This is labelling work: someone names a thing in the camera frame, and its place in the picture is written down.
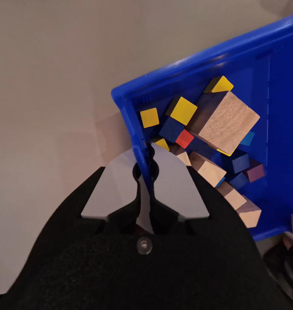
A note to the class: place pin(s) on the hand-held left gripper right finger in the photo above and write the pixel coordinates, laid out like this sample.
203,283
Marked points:
177,191

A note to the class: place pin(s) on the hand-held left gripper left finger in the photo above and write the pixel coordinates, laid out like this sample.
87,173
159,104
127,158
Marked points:
110,191

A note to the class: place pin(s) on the small yellow cube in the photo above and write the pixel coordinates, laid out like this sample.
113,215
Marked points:
162,143
226,152
184,111
221,84
149,118

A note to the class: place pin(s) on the small red cube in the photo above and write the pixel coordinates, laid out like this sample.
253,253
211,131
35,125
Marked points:
184,138

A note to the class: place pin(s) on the small purple cube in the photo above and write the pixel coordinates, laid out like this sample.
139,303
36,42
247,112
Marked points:
255,172

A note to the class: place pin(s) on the small light blue cube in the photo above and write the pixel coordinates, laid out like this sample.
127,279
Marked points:
247,139

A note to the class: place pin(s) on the pile of plain wooden cubes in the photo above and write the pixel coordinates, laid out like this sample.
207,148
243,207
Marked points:
226,118

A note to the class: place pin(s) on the blue plastic bin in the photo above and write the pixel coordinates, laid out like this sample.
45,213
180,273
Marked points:
281,121

